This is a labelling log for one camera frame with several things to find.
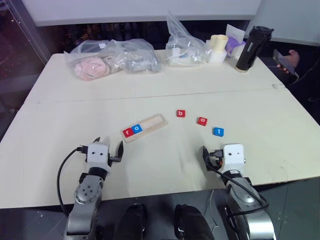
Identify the dark metal frame post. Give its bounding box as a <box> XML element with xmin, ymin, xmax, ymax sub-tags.
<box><xmin>9</xmin><ymin>0</ymin><xmax>52</xmax><ymax>66</ymax></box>

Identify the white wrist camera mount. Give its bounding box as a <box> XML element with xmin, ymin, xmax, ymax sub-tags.
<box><xmin>86</xmin><ymin>142</ymin><xmax>111</xmax><ymax>174</ymax></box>
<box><xmin>222</xmin><ymin>142</ymin><xmax>245</xmax><ymax>173</ymax></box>

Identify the bystander's bare hand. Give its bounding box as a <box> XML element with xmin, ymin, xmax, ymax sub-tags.
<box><xmin>276</xmin><ymin>49</ymin><xmax>301</xmax><ymax>76</ymax></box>

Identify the black travel tumbler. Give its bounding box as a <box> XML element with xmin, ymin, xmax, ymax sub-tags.
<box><xmin>235</xmin><ymin>25</ymin><xmax>275</xmax><ymax>74</ymax></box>

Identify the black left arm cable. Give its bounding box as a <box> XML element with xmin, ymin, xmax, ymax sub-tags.
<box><xmin>56</xmin><ymin>146</ymin><xmax>89</xmax><ymax>214</ymax></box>

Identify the red letter tile o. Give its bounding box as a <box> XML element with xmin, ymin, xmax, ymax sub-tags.
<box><xmin>195</xmin><ymin>115</ymin><xmax>209</xmax><ymax>127</ymax></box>

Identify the plastic bag with grey items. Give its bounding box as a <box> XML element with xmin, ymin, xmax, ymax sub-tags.
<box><xmin>104</xmin><ymin>38</ymin><xmax>162</xmax><ymax>75</ymax></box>

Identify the purple tissue box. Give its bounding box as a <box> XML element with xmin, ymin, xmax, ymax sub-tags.
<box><xmin>224</xmin><ymin>23</ymin><xmax>247</xmax><ymax>59</ymax></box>

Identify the red letter tile r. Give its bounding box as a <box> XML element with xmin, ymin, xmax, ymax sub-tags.
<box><xmin>122</xmin><ymin>127</ymin><xmax>135</xmax><ymax>139</ymax></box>

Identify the wooden letter tray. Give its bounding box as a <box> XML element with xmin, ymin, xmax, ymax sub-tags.
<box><xmin>119</xmin><ymin>113</ymin><xmax>169</xmax><ymax>145</ymax></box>

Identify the plastic bag with white cables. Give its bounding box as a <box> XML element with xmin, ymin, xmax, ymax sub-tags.
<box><xmin>164</xmin><ymin>9</ymin><xmax>210</xmax><ymax>68</ymax></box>

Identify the blue letter tile t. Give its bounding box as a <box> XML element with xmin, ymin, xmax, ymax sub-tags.
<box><xmin>212</xmin><ymin>126</ymin><xmax>226</xmax><ymax>138</ymax></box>

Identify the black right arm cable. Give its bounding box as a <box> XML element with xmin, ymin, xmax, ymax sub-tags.
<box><xmin>207</xmin><ymin>162</ymin><xmax>270</xmax><ymax>218</ymax></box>

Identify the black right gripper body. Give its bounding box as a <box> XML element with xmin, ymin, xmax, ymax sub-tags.
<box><xmin>208</xmin><ymin>148</ymin><xmax>225</xmax><ymax>168</ymax></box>

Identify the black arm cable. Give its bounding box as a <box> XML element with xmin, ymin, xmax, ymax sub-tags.
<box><xmin>56</xmin><ymin>146</ymin><xmax>89</xmax><ymax>214</ymax></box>
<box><xmin>207</xmin><ymin>162</ymin><xmax>270</xmax><ymax>218</ymax></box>

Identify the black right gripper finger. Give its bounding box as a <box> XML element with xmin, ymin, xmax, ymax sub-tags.
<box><xmin>199</xmin><ymin>145</ymin><xmax>214</xmax><ymax>172</ymax></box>

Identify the dark rounded shape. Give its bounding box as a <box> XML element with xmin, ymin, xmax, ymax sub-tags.
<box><xmin>173</xmin><ymin>203</ymin><xmax>214</xmax><ymax>240</ymax></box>
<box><xmin>119</xmin><ymin>202</ymin><xmax>149</xmax><ymax>240</ymax></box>

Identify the thin phone charging cable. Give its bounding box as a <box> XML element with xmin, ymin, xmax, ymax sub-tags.
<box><xmin>284</xmin><ymin>56</ymin><xmax>320</xmax><ymax>89</ymax></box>

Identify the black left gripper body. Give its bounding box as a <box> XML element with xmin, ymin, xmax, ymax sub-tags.
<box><xmin>100</xmin><ymin>135</ymin><xmax>121</xmax><ymax>167</ymax></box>

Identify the dark smartphone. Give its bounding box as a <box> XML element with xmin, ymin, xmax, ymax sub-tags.
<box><xmin>272</xmin><ymin>48</ymin><xmax>300</xmax><ymax>79</ymax></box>

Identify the cream plastic cup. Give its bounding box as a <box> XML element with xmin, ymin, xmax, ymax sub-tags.
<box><xmin>209</xmin><ymin>34</ymin><xmax>230</xmax><ymax>54</ymax></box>

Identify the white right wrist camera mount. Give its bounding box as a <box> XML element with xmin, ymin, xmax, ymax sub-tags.
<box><xmin>222</xmin><ymin>142</ymin><xmax>245</xmax><ymax>173</ymax></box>

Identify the plastic bag with pink cloth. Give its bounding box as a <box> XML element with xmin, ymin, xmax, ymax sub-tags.
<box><xmin>64</xmin><ymin>39</ymin><xmax>114</xmax><ymax>82</ymax></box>

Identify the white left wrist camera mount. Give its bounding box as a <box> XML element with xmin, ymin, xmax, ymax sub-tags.
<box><xmin>86</xmin><ymin>142</ymin><xmax>111</xmax><ymax>174</ymax></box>

